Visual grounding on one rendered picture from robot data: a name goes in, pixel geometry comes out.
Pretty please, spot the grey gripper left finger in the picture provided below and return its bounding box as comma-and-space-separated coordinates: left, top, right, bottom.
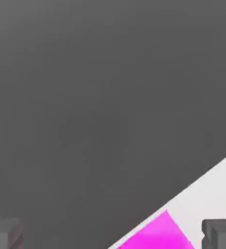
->
0, 218, 24, 249

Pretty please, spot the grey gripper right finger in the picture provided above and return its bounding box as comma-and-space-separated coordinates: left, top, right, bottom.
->
201, 218, 226, 249

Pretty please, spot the large magenta box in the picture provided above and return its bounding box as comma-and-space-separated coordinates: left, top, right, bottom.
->
116, 210, 196, 249

